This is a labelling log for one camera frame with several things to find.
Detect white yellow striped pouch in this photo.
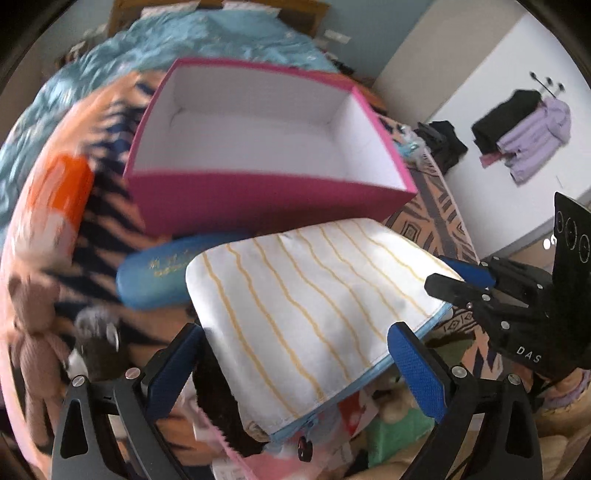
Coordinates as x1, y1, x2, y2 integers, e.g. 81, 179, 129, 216
185, 218, 453, 442

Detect blue glasses case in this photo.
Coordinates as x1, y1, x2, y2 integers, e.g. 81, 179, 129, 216
115, 231, 252, 311

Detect dark grey plush toy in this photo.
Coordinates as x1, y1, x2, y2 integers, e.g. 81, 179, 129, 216
66, 306, 128, 382

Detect brown knitted teddy bear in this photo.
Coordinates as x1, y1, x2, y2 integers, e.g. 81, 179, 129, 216
8, 275, 70, 447

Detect green cardboard box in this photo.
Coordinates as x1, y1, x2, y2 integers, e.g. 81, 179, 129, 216
365, 409, 435, 468

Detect black clothes on bed edge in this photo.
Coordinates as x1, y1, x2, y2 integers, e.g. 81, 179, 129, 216
414, 120, 468, 175

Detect lilac jacket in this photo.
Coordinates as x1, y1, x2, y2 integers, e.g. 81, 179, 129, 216
497, 98, 572, 185

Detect black hanging garment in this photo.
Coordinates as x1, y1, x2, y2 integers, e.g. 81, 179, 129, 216
472, 90, 542, 155

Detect black coat rack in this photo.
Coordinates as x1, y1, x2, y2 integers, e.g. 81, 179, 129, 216
529, 71, 566, 100

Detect orange patterned blanket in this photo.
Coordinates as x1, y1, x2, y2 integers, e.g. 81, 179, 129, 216
0, 68, 482, 480

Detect orange tissue pack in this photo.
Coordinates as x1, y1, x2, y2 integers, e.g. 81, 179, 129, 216
25, 154, 94, 231

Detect pink cardboard box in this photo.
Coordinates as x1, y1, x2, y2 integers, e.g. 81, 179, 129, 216
124, 58, 417, 236

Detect blue floral duvet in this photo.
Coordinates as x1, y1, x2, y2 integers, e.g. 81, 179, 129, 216
1, 9, 336, 226

